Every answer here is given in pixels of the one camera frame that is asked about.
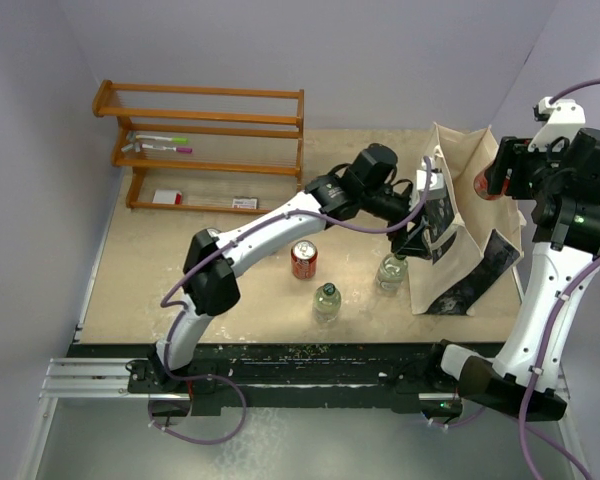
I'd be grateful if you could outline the purple cable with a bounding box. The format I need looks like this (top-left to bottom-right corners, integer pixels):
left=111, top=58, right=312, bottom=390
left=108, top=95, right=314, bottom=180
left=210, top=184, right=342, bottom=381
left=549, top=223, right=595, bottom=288
left=427, top=75, right=600, bottom=480
left=147, top=155, right=439, bottom=444

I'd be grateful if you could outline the wooden shelf rack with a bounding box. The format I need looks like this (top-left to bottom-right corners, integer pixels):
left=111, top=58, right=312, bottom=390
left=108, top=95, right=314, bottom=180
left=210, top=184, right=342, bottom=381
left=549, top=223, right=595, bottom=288
left=92, top=80, right=305, bottom=214

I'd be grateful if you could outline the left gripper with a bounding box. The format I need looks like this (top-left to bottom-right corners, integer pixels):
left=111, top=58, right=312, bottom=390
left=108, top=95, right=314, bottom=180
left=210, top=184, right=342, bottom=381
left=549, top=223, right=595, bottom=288
left=360, top=187, right=432, bottom=259

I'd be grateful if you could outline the red cola can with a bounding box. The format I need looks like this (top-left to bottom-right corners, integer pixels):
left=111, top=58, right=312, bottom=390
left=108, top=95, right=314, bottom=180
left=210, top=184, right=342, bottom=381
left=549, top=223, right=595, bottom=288
left=291, top=240, right=318, bottom=280
left=473, top=167, right=498, bottom=201

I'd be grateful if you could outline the glass soda bottle front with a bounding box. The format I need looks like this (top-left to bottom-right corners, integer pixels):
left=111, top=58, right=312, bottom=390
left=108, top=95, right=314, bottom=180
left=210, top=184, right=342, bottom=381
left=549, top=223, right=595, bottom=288
left=312, top=282, right=342, bottom=323

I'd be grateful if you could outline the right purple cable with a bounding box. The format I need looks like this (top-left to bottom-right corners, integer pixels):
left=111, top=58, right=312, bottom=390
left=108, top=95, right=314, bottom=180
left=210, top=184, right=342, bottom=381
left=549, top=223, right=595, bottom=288
left=427, top=75, right=600, bottom=480

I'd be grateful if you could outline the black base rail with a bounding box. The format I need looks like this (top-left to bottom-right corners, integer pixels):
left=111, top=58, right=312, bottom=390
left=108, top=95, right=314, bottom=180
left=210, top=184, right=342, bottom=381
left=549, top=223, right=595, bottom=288
left=68, top=343, right=465, bottom=422

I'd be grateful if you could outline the glass soda bottle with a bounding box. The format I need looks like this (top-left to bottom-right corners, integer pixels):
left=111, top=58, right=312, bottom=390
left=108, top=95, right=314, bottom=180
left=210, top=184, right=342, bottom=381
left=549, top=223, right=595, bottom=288
left=312, top=282, right=342, bottom=323
left=375, top=254, right=408, bottom=294

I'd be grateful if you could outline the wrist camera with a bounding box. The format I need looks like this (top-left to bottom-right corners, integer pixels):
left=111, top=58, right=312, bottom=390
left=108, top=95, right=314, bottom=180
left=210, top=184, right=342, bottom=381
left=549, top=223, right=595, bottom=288
left=412, top=156, right=447, bottom=202
left=527, top=97, right=586, bottom=152

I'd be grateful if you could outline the small printed box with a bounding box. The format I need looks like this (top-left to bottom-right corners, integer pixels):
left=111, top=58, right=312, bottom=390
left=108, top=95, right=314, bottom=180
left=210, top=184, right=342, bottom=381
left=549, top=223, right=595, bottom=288
left=232, top=197, right=258, bottom=210

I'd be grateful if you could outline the red white box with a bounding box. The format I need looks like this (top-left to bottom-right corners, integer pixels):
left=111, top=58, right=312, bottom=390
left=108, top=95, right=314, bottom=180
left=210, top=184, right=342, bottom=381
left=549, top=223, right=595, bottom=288
left=152, top=189, right=183, bottom=205

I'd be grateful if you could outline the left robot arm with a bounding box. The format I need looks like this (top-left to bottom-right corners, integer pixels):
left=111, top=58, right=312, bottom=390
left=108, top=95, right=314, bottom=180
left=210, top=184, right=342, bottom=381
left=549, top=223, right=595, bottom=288
left=148, top=143, right=444, bottom=392

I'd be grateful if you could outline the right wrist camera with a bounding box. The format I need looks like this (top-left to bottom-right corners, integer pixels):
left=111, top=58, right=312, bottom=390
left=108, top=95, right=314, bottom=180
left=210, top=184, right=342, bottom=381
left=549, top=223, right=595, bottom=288
left=527, top=97, right=586, bottom=152

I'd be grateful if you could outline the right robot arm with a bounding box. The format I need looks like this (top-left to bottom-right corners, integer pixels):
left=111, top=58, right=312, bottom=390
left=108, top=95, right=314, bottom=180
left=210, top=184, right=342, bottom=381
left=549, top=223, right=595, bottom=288
left=424, top=128, right=600, bottom=422

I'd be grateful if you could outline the canvas tote bag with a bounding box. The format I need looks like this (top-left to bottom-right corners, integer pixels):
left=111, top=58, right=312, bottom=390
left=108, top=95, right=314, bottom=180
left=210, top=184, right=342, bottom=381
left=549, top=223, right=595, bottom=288
left=408, top=124, right=525, bottom=315

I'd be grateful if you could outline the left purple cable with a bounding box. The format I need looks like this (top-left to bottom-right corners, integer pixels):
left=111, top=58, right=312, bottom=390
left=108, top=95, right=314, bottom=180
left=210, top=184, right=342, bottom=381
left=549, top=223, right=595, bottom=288
left=147, top=155, right=439, bottom=444

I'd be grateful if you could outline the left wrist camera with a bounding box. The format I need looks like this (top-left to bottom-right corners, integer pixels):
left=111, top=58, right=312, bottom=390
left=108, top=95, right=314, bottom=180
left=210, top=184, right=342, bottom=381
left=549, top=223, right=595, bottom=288
left=412, top=156, right=447, bottom=202

